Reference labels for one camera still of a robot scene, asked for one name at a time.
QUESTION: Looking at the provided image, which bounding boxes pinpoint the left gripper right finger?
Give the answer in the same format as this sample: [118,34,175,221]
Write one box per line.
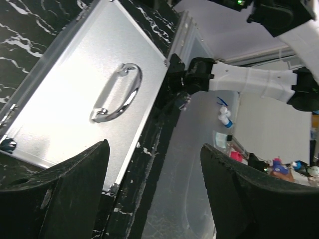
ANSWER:
[200,143,319,239]

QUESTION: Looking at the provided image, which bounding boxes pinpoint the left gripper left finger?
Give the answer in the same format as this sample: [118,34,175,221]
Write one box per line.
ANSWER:
[0,139,110,239]

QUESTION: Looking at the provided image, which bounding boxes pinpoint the grey metal medicine case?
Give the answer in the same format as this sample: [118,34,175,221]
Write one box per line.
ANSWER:
[4,0,167,191]

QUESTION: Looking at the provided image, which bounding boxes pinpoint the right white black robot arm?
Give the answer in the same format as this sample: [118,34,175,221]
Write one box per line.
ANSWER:
[166,0,319,112]

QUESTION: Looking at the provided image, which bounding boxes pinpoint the background clutter of items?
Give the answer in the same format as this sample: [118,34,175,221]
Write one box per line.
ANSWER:
[212,128,319,188]

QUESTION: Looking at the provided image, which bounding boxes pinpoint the white blue spray bottle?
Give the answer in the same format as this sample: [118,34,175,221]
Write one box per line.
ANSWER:
[217,97,233,128]

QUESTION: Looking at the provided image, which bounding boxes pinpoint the aluminium frame rail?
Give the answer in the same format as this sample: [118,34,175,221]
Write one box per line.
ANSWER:
[166,10,213,66]

